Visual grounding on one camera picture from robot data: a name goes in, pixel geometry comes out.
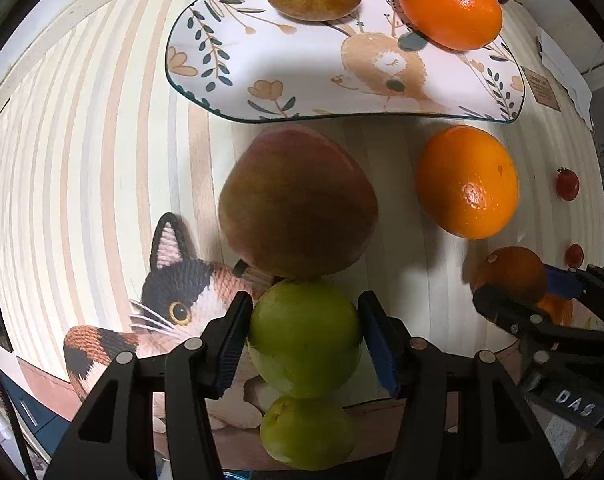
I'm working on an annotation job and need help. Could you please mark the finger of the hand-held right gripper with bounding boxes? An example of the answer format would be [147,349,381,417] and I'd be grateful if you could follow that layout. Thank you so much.
[541,262,604,307]
[472,282,604,349]

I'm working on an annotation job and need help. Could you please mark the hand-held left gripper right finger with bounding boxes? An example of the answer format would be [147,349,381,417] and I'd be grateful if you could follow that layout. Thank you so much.
[357,290,565,480]

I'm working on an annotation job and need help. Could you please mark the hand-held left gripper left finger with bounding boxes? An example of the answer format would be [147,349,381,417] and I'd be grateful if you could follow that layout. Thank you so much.
[44,290,255,480]

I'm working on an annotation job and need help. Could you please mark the dark reddish orange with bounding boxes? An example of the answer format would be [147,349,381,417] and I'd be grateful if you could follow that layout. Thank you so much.
[469,246,575,327]

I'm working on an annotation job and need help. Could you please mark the large red green apple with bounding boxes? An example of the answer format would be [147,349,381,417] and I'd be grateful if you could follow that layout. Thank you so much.
[218,127,379,281]

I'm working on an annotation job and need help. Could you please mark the floral printed plate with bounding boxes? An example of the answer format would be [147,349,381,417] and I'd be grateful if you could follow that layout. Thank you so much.
[164,0,527,125]

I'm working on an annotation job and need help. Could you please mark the brown printed label patch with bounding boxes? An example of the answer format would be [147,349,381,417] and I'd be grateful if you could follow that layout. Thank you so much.
[522,66,563,111]

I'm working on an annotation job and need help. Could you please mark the striped cat print table mat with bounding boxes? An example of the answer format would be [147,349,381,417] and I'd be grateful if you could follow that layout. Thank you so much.
[0,0,604,471]

